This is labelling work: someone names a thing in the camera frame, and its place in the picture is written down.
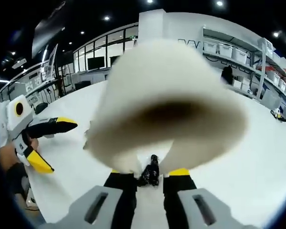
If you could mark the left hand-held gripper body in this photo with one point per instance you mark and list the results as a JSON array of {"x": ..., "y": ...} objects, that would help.
[{"x": 16, "y": 119}]

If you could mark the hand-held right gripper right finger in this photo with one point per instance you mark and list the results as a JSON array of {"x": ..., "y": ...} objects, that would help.
[{"x": 178, "y": 207}]

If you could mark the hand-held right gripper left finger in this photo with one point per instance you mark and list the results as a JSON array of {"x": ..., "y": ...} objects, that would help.
[{"x": 114, "y": 202}]

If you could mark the white packet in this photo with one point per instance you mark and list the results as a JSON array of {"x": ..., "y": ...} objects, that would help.
[{"x": 151, "y": 171}]

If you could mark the person's left hand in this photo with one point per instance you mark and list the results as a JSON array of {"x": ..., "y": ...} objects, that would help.
[{"x": 33, "y": 145}]

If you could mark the black office chair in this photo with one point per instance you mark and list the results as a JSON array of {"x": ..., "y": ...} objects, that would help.
[{"x": 40, "y": 107}]

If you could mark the ceiling air conditioner vent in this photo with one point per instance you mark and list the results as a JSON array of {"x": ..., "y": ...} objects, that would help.
[{"x": 20, "y": 62}]

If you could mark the dark reception counter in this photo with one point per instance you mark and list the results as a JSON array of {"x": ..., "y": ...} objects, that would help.
[{"x": 93, "y": 77}]

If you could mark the tilted display panel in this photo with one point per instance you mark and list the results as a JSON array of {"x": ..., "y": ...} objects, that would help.
[{"x": 51, "y": 59}]

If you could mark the black desktop monitor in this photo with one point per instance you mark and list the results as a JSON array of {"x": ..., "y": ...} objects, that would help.
[{"x": 95, "y": 63}]

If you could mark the group of round ceiling spotlights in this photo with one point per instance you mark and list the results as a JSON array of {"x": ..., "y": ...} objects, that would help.
[{"x": 106, "y": 17}]

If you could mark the yellow black white device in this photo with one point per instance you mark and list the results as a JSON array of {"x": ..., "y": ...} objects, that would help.
[{"x": 277, "y": 115}]

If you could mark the black bag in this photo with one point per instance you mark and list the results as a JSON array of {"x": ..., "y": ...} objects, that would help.
[{"x": 227, "y": 74}]

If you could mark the grey chair back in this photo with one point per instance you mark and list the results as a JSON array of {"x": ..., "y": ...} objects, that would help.
[{"x": 272, "y": 99}]

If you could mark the grey metal storage shelf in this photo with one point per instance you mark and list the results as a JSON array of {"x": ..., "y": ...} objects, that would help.
[{"x": 262, "y": 74}]

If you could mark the metal shelf with bins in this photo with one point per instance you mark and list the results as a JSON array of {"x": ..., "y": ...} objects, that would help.
[{"x": 225, "y": 50}]

